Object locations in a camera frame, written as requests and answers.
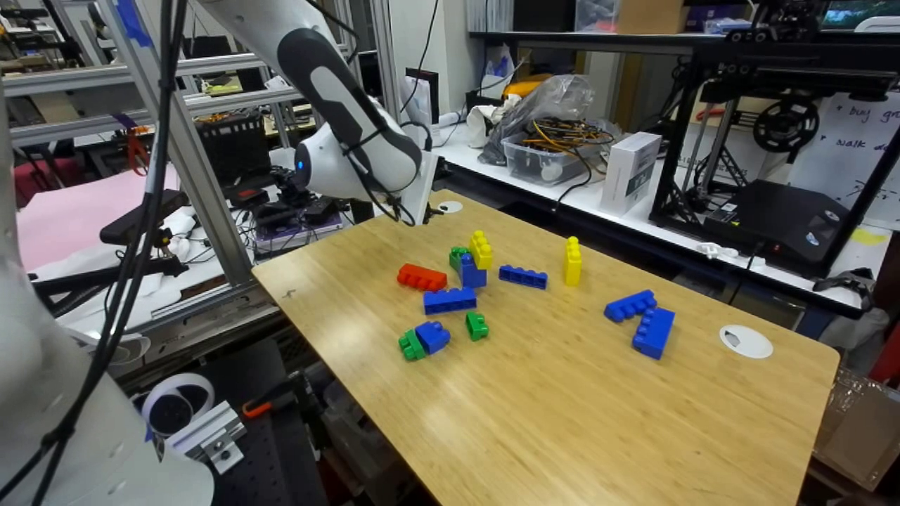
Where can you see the yellow wide toy block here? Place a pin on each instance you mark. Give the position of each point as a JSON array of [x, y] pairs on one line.
[[481, 247]]

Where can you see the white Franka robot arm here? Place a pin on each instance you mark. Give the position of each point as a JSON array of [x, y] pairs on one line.
[[356, 114]]

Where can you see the blue square toy block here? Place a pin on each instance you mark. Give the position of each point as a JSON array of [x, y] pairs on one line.
[[474, 277]]

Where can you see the red long toy block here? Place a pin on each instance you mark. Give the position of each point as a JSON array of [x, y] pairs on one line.
[[421, 277]]

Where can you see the blue long toy block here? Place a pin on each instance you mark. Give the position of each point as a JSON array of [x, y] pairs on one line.
[[521, 277], [629, 304], [449, 299]]

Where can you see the green small toy block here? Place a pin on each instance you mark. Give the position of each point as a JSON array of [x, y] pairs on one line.
[[411, 346], [477, 325]]

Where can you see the blue small toy block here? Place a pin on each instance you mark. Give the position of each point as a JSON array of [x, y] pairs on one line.
[[432, 336]]

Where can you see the yellow tall toy block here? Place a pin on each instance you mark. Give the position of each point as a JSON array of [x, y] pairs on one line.
[[571, 263]]

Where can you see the blue wide toy block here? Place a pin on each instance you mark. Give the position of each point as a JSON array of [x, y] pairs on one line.
[[654, 333]]

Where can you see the white round table grommet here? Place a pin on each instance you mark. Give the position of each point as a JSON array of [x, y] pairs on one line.
[[746, 342], [452, 207]]

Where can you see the clear plastic storage bin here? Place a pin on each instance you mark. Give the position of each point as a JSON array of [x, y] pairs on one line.
[[545, 162]]

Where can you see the white cardboard box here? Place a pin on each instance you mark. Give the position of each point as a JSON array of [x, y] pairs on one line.
[[632, 169]]

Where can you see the black electronics box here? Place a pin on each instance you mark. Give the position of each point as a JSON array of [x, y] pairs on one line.
[[235, 149]]

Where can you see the black filament spool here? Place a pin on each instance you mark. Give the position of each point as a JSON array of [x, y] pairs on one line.
[[785, 124]]

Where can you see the pink foam sheet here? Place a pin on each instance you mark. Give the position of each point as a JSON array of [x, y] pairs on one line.
[[74, 215]]

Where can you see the whiteboard with handwriting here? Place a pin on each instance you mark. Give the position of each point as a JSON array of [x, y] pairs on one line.
[[846, 155]]

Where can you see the grey metal shelf rack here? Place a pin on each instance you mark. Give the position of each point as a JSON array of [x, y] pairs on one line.
[[57, 79]]

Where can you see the brown cardboard box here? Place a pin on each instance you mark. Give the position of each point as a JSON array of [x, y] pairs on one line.
[[858, 437]]

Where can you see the aluminium profile post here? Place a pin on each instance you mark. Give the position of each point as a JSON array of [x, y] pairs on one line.
[[211, 226]]

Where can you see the aluminium bracket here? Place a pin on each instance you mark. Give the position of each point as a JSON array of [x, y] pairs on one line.
[[214, 439]]

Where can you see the black camera on stand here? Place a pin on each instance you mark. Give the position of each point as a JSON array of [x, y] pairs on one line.
[[143, 215]]

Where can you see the black frame 3D printer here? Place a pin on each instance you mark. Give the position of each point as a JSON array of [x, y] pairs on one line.
[[784, 219]]

